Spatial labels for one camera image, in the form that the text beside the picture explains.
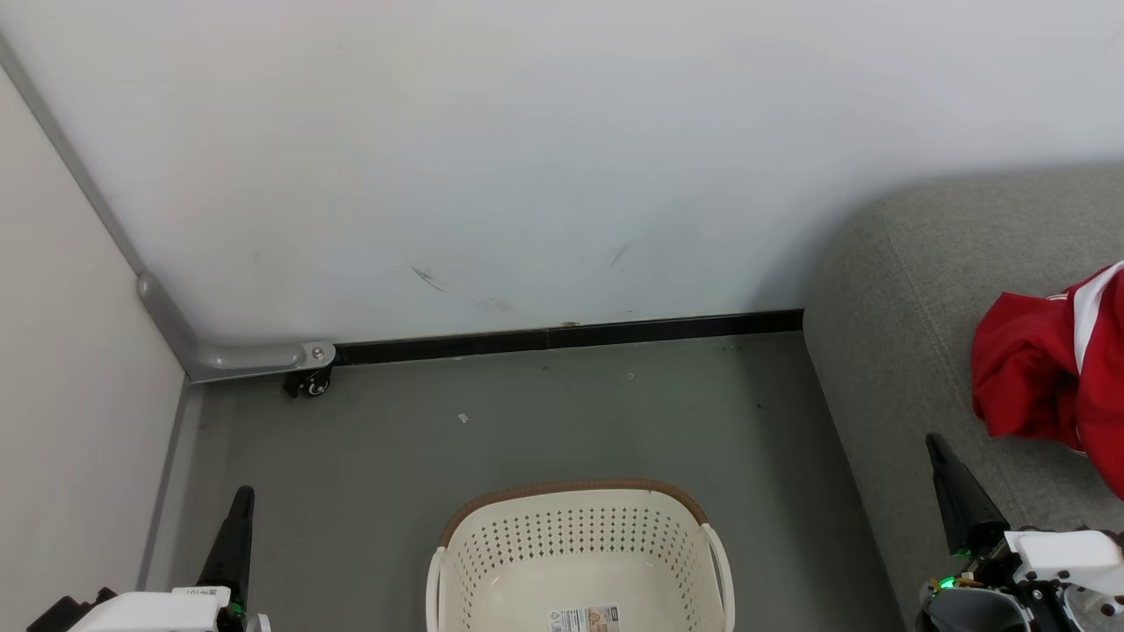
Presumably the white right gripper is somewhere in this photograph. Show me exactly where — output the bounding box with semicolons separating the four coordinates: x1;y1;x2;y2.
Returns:
926;432;1124;632

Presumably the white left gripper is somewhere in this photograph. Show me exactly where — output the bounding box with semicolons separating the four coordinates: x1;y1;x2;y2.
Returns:
66;485;256;632

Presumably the red garment broad white stripe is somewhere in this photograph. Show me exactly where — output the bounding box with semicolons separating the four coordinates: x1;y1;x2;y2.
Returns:
970;261;1124;440

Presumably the cream plastic basket brown rim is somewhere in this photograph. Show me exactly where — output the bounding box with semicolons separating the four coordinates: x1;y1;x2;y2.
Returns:
425;479;737;632

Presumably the grey fabric sofa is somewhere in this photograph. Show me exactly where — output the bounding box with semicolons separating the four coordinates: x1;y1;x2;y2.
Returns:
802;162;1124;632

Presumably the small black caster wheel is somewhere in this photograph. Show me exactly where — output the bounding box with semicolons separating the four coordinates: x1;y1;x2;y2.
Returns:
283;367;333;399

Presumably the paper label sticker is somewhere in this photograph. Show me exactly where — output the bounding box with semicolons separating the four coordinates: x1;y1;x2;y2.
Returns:
549;606;621;632

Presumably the black baseboard strip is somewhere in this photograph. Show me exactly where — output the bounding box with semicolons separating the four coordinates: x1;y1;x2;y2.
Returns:
334;309;804;367

